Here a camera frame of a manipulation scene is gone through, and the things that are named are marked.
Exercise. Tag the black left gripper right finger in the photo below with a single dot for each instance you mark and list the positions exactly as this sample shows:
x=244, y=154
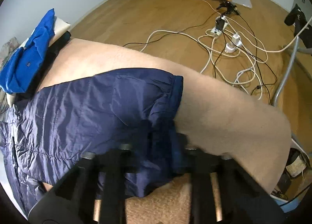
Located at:
x=222, y=191

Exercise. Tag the black camera clamp on floor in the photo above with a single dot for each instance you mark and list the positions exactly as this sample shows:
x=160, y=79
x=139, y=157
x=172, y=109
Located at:
x=229, y=8

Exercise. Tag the round white plug adapter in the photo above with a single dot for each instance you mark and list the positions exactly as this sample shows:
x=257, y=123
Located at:
x=230, y=48

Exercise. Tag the grey metal stand pole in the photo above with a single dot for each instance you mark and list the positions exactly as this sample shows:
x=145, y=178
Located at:
x=293, y=52

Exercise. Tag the tan fleece bed blanket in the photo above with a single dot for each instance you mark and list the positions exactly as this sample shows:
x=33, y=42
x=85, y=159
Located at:
x=216, y=117

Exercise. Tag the navy blue puffer jacket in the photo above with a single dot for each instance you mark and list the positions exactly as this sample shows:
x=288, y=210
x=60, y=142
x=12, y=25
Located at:
x=43, y=137

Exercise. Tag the bright blue folded garment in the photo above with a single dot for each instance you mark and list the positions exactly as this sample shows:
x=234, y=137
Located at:
x=18, y=73

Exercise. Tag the white charger adapter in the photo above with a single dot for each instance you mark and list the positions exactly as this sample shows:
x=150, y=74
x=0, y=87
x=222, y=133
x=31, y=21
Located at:
x=236, y=40

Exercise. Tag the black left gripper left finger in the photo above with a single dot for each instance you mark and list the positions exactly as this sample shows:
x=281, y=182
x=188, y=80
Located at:
x=72, y=199

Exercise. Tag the patterned bed sheet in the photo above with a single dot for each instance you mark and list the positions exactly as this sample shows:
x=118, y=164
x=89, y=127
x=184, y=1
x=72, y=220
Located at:
x=6, y=52

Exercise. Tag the white power strip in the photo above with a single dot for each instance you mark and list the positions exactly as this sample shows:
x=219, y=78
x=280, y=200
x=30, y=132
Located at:
x=220, y=24

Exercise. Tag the black folded garment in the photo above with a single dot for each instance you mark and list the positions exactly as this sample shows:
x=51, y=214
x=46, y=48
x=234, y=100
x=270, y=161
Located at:
x=51, y=55

